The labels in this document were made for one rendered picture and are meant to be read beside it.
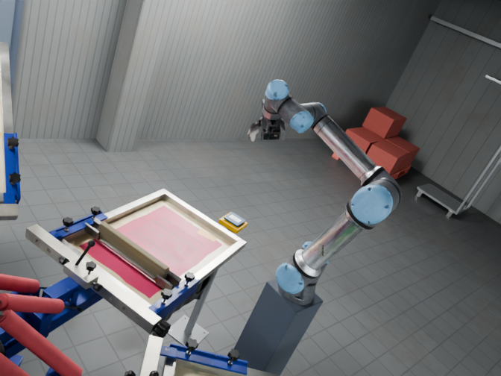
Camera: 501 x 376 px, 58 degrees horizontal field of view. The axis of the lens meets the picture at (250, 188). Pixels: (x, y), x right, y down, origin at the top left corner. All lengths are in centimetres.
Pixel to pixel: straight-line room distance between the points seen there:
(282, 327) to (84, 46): 354
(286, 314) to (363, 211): 60
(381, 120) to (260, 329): 611
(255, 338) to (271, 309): 18
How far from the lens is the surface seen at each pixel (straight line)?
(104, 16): 471
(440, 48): 887
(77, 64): 477
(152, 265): 198
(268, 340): 195
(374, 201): 142
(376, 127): 777
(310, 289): 183
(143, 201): 245
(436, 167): 874
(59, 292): 178
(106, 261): 208
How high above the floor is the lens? 229
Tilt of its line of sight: 26 degrees down
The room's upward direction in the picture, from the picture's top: 23 degrees clockwise
